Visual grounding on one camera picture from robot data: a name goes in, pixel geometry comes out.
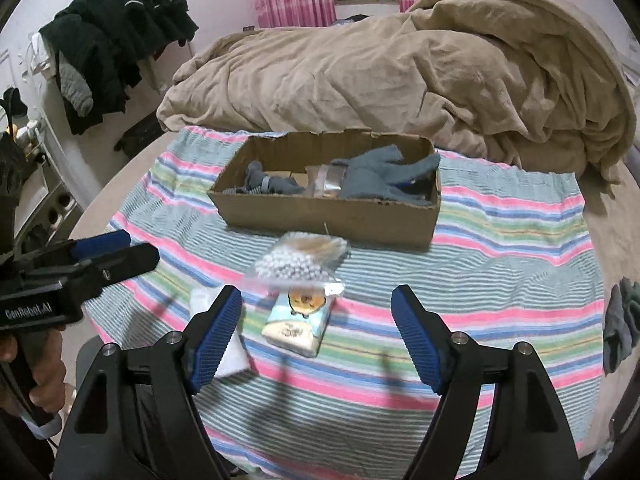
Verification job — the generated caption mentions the pile of dark clothes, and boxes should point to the pile of dark clothes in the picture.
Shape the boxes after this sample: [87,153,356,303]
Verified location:
[39,0,200,136]

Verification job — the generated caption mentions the white shelf unit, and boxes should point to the white shelf unit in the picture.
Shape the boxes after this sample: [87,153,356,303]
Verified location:
[0,110,84,261]

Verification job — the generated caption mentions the bag of white beads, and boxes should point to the bag of white beads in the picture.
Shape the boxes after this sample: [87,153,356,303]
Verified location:
[244,231,351,292]

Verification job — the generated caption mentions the large grey glove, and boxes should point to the large grey glove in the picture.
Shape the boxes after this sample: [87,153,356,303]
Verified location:
[330,144,442,206]

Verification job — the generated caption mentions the white packet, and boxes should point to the white packet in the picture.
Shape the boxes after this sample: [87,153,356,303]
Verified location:
[189,287,252,380]

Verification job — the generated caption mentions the cardboard box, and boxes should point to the cardboard box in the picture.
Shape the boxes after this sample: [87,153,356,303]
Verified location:
[206,129,443,250]

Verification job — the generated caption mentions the person's left hand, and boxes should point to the person's left hand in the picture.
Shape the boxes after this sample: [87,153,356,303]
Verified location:
[0,327,67,403]

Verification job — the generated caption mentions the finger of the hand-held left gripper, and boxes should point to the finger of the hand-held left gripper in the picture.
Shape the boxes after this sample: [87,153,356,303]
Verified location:
[70,230,132,262]
[82,242,161,295]

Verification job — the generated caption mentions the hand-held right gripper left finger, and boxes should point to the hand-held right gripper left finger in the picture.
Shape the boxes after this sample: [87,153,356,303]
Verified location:
[52,285,252,480]

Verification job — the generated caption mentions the black bag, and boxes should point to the black bag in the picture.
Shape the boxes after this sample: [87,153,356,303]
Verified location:
[113,112,166,159]

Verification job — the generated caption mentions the clear plastic bag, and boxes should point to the clear plastic bag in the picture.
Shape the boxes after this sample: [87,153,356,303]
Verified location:
[305,163,347,200]

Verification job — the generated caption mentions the beige duvet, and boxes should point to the beige duvet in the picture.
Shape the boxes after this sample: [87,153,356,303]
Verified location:
[155,0,639,187]

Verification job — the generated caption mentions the grey quilted garment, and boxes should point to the grey quilted garment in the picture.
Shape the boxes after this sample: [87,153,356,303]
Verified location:
[59,57,95,117]

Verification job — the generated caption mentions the striped blanket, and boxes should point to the striped blanket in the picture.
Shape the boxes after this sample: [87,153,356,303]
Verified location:
[75,125,607,480]

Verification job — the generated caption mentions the grey cloth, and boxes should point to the grey cloth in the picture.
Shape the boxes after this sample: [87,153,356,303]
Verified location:
[602,276,640,377]

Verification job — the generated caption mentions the rolled grey socks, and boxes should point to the rolled grey socks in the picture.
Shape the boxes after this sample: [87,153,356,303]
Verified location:
[222,159,307,197]

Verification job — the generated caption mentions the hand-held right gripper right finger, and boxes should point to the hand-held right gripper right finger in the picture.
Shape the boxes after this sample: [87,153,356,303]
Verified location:
[390,284,584,480]

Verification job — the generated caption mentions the cartoon tissue packet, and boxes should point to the cartoon tissue packet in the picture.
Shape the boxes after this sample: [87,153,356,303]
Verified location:
[262,280,347,359]

